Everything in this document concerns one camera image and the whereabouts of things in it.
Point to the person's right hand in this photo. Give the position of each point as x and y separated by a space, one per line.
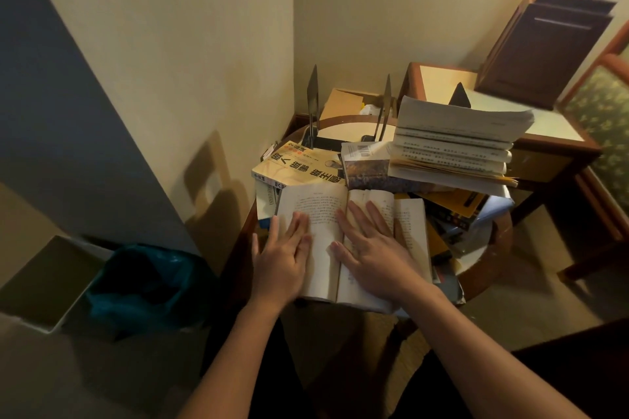
383 266

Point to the person's left hand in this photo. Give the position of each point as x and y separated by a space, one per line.
277 276

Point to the person's left middle finger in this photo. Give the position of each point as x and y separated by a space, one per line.
292 227

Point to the person's left little finger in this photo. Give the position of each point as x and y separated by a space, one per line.
255 248

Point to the person's left thumb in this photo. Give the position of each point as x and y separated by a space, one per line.
304 250

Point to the person's right middle finger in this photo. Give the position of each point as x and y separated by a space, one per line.
363 220

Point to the person's right thumb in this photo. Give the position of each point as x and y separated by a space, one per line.
343 254

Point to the person's right little finger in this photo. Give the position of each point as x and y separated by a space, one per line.
401 241

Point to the white paperback book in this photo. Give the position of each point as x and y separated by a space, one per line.
322 237

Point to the person's left forearm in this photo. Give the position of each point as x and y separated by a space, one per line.
231 364

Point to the person's right forearm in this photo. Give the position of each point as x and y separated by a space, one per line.
471 359

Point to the white spine book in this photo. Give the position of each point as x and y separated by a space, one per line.
266 200

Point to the dark picture cover book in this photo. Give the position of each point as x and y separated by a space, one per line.
368 168

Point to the yellow cover book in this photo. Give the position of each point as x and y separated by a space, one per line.
295 166

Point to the orange cover book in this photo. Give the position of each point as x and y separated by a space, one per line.
457 202

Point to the round wooden table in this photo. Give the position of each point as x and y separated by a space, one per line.
484 266

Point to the pale blue cover book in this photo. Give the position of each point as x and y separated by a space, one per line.
486 217

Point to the slanted metal bookend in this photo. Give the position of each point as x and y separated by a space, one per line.
384 107

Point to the stack of white paperback books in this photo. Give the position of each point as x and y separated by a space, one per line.
457 139

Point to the brown cardboard box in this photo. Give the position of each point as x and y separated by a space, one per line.
340 104

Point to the bin with teal bag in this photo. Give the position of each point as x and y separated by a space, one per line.
142 286

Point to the tall metal bookend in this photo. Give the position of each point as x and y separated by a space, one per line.
313 99

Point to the black triangular bookend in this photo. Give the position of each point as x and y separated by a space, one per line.
460 97

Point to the wooden desk with pale top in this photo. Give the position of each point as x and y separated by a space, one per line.
545 143

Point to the person's dark trousers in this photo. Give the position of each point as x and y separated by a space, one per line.
565 374

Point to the white open box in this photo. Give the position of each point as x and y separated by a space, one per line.
44 281

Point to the green floral upholstered chair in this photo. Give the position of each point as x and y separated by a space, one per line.
597 119

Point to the dark wooden cabinet box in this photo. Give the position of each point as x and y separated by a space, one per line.
540 50

